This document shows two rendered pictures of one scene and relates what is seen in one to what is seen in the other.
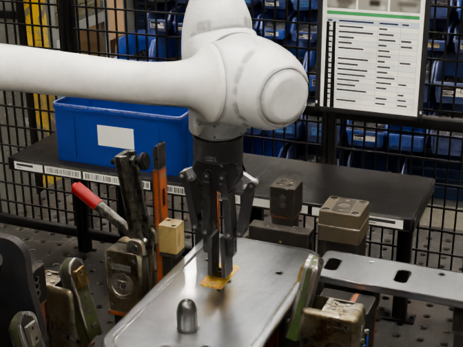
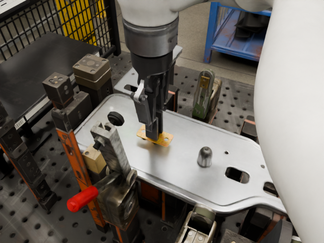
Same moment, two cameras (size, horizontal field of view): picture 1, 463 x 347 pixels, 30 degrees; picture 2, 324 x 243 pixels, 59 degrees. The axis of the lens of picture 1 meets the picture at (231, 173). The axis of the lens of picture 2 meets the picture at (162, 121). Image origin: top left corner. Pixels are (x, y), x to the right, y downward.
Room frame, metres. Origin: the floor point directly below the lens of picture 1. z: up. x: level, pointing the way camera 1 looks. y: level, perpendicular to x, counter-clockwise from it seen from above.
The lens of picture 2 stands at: (1.19, 0.45, 1.54)
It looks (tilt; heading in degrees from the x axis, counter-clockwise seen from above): 47 degrees down; 274
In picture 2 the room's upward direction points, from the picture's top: straight up
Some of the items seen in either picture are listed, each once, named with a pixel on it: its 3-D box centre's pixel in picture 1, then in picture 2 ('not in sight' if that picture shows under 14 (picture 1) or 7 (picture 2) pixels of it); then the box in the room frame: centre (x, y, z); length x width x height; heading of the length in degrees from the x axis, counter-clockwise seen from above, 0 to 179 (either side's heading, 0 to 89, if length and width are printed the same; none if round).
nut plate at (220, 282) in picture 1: (220, 272); (154, 134); (1.24, 0.02, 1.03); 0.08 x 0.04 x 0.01; 158
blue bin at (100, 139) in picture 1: (133, 128); not in sight; (1.79, 0.21, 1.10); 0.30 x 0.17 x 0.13; 68
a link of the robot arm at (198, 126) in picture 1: (218, 116); (151, 31); (1.24, 0.02, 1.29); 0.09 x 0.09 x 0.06
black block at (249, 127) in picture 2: not in sight; (240, 157); (0.99, -0.06, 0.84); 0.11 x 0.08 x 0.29; 68
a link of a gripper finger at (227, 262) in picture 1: (227, 255); (156, 120); (1.24, 0.01, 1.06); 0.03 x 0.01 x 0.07; 158
